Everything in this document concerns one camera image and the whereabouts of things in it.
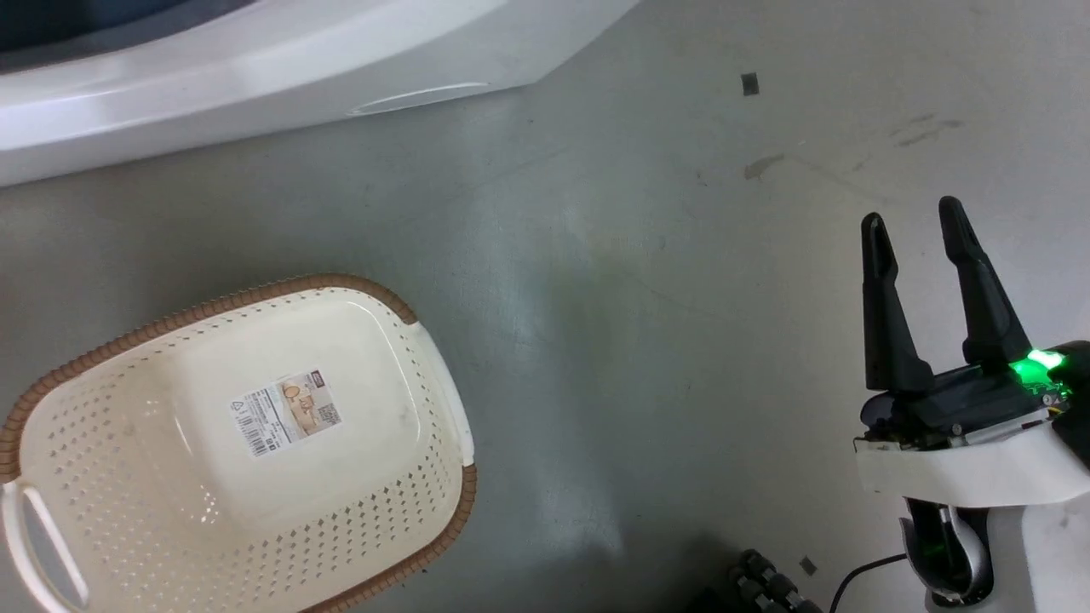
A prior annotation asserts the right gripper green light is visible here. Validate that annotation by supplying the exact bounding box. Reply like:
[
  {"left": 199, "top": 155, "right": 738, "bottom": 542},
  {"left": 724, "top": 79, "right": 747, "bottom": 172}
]
[{"left": 853, "top": 196, "right": 1090, "bottom": 509}]

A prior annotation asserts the cream perforated plastic laundry basket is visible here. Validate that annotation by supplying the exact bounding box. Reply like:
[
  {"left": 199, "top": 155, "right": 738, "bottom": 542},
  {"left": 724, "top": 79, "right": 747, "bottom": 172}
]
[{"left": 0, "top": 273, "right": 478, "bottom": 613}]

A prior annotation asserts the white washing machine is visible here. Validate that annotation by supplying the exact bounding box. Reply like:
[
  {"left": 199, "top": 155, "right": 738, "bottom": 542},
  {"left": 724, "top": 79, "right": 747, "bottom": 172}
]
[{"left": 0, "top": 0, "right": 641, "bottom": 188}]

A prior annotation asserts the printed paper label sticker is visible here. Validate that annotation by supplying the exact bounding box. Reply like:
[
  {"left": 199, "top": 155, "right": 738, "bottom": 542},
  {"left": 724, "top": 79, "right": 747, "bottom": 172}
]
[{"left": 227, "top": 370, "right": 344, "bottom": 459}]

